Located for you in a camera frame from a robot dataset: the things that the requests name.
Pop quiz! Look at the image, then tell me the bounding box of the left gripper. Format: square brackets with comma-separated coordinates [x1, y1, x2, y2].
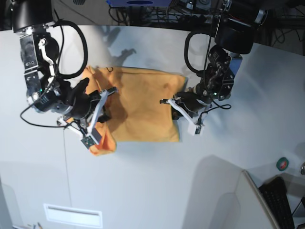
[172, 92, 210, 120]

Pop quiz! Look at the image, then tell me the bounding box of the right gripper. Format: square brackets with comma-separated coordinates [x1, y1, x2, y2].
[56, 77, 111, 123]

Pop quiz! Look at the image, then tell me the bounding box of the orange t-shirt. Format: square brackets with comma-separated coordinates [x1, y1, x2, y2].
[82, 66, 186, 156]

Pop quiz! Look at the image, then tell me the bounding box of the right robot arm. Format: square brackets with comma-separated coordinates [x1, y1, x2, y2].
[11, 0, 110, 123]

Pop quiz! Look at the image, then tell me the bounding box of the green tape roll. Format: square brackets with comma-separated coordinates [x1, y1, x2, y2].
[276, 157, 289, 171]

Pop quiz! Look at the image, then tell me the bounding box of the black keyboard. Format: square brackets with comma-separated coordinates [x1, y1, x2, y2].
[259, 177, 295, 229]

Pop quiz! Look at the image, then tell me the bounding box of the white partition panel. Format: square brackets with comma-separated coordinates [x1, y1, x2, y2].
[235, 170, 279, 229]

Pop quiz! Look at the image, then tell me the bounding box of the metal knob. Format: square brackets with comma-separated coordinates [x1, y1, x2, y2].
[300, 163, 305, 175]

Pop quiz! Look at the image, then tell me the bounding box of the white cable slot cover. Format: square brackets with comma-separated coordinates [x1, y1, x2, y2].
[43, 204, 103, 229]

